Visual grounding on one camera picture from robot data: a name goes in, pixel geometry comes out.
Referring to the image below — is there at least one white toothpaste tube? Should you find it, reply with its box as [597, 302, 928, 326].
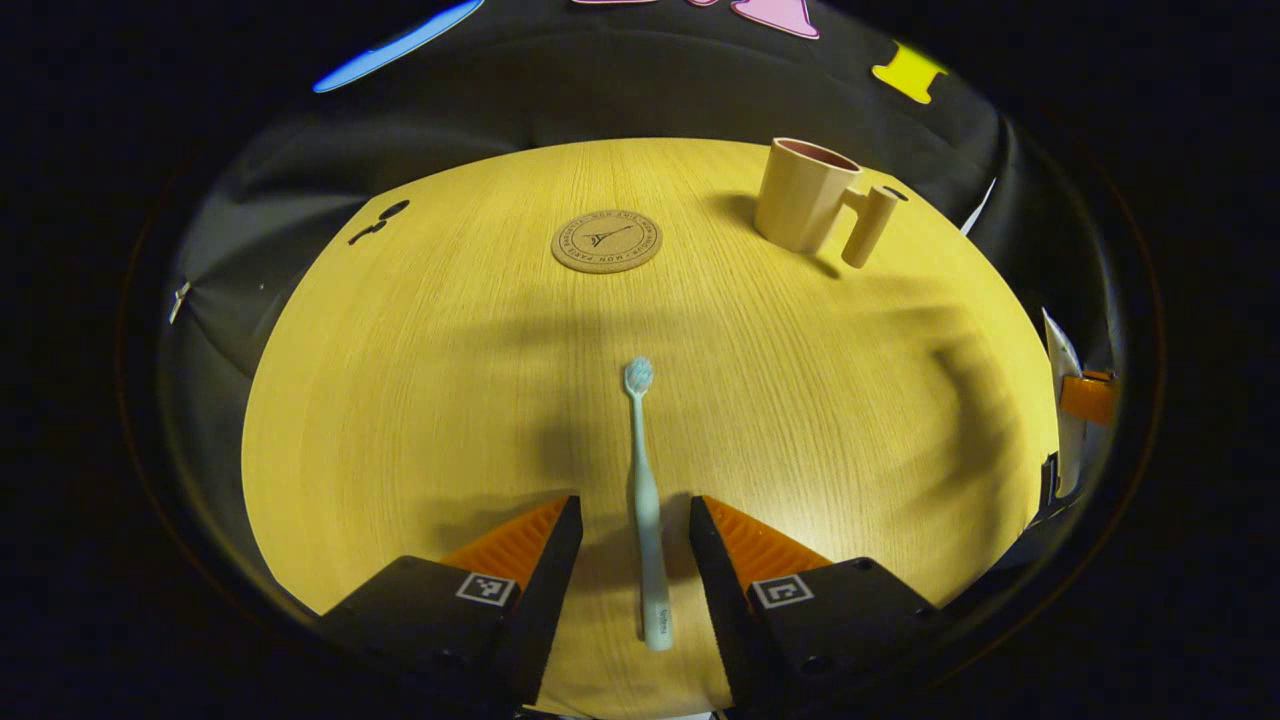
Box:
[1042, 308, 1086, 498]

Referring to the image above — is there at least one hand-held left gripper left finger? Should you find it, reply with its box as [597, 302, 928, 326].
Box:
[318, 495, 584, 713]

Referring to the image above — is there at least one beige cup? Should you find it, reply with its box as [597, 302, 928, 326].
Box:
[754, 137, 899, 269]

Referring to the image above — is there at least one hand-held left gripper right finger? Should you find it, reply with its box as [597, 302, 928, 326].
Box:
[689, 495, 941, 713]

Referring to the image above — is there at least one light blue toothbrush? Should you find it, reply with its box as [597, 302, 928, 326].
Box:
[624, 357, 674, 652]

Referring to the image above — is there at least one black backdrop cloth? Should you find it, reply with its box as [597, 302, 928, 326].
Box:
[160, 0, 1121, 561]

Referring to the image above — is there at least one round cork coaster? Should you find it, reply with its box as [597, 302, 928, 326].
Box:
[551, 209, 663, 274]

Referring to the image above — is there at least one wooden desktop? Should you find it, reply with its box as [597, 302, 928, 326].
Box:
[241, 137, 1061, 719]

